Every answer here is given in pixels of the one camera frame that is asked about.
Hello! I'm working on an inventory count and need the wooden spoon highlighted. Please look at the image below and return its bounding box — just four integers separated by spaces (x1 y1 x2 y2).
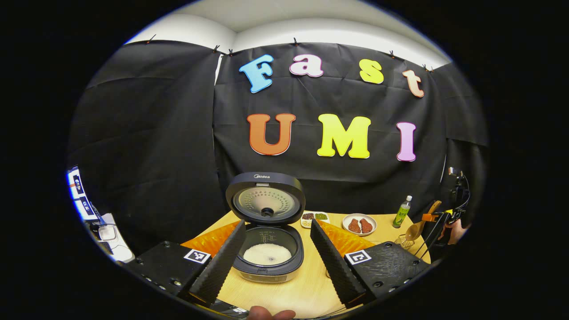
405 200 443 243

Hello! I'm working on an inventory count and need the green drink bottle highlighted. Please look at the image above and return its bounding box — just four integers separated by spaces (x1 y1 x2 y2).
392 196 413 228

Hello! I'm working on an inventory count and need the computer monitor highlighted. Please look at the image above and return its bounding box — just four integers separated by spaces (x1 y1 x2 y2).
67 167 96 220

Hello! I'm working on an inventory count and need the black backdrop cloth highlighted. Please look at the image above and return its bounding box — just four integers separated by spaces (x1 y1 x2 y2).
67 40 489 254

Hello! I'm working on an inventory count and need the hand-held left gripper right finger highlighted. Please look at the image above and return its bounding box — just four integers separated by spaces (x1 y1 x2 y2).
310 218 432 308

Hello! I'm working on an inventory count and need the dark grey rice cooker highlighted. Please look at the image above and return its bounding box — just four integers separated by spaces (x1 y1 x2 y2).
225 172 306 284

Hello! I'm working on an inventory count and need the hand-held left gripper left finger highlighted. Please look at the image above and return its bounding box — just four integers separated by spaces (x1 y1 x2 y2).
127 219 247 307

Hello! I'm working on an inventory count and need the white divided bean dish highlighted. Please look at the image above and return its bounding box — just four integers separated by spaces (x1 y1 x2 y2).
301 212 331 229

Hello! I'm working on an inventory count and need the white desk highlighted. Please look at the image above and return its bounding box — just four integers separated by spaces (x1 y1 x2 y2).
87 213 136 264

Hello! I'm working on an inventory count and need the white round plate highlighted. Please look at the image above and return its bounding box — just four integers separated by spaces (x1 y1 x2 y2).
342 213 377 236

